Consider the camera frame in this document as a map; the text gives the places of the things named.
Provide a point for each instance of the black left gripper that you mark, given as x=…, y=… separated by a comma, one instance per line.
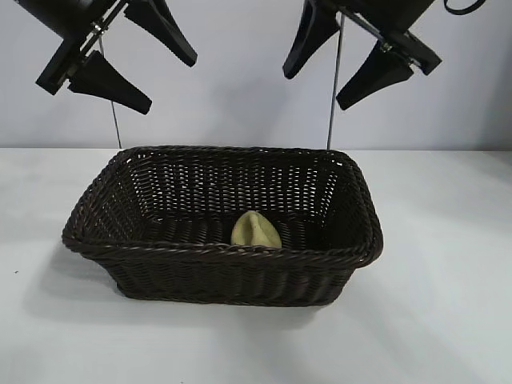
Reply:
x=68, y=24

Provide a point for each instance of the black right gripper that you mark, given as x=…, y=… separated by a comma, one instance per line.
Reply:
x=392, y=20

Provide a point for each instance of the pale yellow potato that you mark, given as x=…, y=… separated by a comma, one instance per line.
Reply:
x=256, y=234

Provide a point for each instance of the dark brown woven basket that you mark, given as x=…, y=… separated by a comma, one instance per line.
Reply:
x=180, y=276

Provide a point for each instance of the thin metal rod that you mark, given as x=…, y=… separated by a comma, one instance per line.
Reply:
x=117, y=128
x=332, y=112

